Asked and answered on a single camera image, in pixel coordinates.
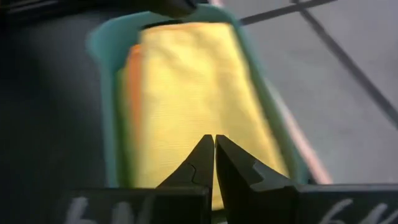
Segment yellow microfiber towel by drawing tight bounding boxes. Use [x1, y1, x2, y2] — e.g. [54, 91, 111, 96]
[136, 21, 290, 211]

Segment teal plastic bin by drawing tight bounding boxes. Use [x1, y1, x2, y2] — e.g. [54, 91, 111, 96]
[86, 3, 310, 188]

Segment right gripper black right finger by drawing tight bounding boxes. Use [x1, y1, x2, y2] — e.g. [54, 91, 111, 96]
[215, 135, 398, 224]

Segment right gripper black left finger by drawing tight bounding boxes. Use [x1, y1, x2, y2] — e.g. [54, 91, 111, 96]
[62, 134, 215, 224]

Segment deep orange microfiber towel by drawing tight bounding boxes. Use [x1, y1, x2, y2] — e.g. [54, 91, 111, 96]
[125, 44, 144, 188]

